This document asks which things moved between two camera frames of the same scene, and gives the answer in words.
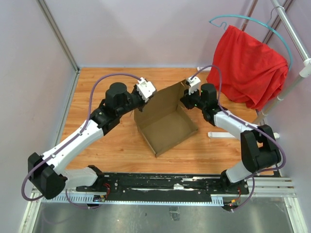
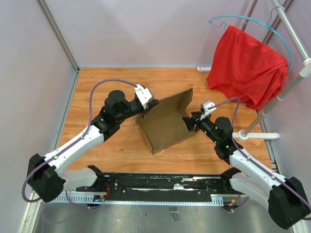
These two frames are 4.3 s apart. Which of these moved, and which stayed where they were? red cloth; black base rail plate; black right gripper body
Moved: black right gripper body
Stayed: red cloth; black base rail plate
